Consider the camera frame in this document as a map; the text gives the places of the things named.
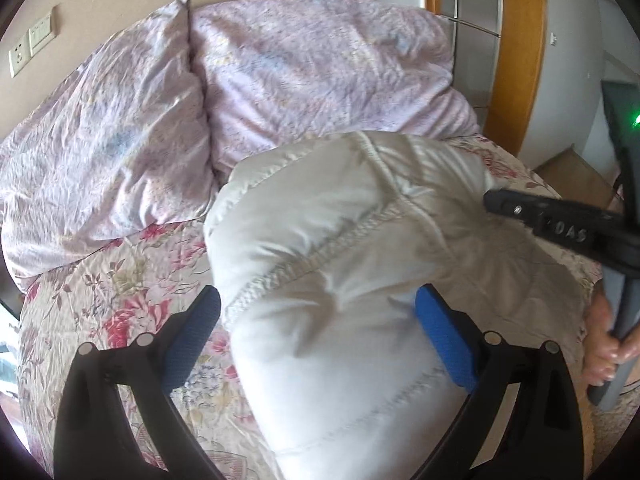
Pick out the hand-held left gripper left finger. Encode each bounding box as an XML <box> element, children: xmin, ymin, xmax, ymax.
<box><xmin>52</xmin><ymin>285</ymin><xmax>223</xmax><ymax>480</ymax></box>

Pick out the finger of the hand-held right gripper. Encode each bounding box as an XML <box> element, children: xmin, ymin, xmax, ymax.
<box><xmin>483</xmin><ymin>187</ymin><xmax>628</xmax><ymax>263</ymax></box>

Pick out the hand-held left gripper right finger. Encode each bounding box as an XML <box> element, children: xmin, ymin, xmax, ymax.
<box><xmin>414</xmin><ymin>283</ymin><xmax>586</xmax><ymax>480</ymax></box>

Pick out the white puffer jacket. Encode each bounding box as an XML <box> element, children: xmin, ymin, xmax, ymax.
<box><xmin>202</xmin><ymin>130</ymin><xmax>601</xmax><ymax>480</ymax></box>

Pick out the person's right hand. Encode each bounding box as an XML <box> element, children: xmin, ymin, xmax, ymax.
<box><xmin>582</xmin><ymin>287</ymin><xmax>640</xmax><ymax>387</ymax></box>

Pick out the floral bedspread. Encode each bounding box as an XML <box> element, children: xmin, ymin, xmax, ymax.
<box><xmin>17</xmin><ymin>132</ymin><xmax>608</xmax><ymax>480</ymax></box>

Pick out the wooden door frame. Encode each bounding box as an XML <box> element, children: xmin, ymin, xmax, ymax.
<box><xmin>425</xmin><ymin>0</ymin><xmax>549</xmax><ymax>157</ymax></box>

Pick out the white wall socket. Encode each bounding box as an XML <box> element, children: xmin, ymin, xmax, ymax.
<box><xmin>8</xmin><ymin>41</ymin><xmax>32</xmax><ymax>79</ymax></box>

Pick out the white wall switch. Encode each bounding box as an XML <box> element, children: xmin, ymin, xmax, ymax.
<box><xmin>28</xmin><ymin>14</ymin><xmax>56</xmax><ymax>57</ymax></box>

